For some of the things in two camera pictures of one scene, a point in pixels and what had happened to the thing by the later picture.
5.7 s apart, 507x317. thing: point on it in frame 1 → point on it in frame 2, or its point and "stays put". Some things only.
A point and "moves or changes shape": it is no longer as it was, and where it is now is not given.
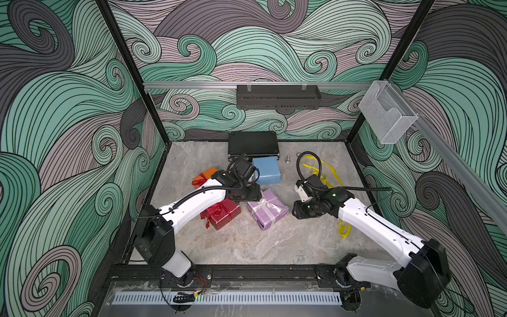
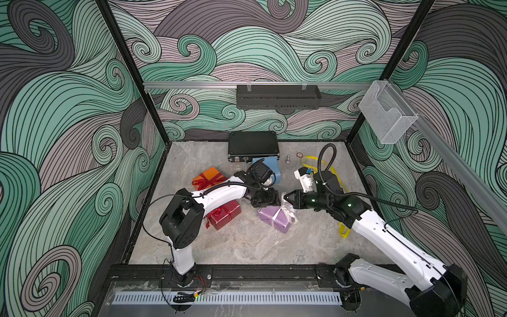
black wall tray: (278, 97) stays put
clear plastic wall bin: (387, 114) stays put
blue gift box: (269, 170) stays put
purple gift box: (269, 211) moves or changes shape
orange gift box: (199, 180) stays put
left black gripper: (254, 196) → (272, 197)
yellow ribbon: (332, 179) moves or changes shape
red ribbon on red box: (212, 211) stays put
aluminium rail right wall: (456, 164) stays put
